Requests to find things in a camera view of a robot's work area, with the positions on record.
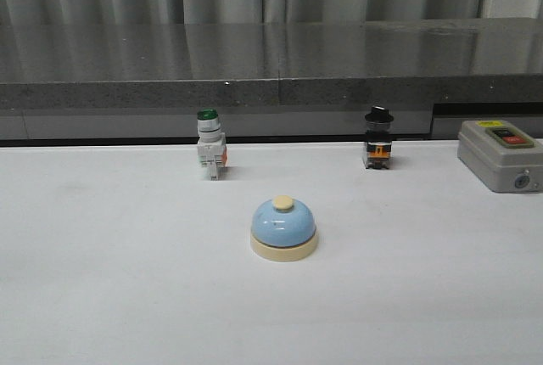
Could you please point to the blue call bell cream base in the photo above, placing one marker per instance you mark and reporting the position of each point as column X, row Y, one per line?
column 283, row 229

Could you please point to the grey granite counter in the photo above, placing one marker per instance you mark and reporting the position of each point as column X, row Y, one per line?
column 120, row 84

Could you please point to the green indicator light switch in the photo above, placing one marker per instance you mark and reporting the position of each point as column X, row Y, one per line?
column 211, row 146

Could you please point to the black rotary selector switch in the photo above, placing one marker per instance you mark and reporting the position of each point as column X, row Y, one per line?
column 378, row 145

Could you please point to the grey on off switch box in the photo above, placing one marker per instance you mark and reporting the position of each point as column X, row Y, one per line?
column 502, row 156

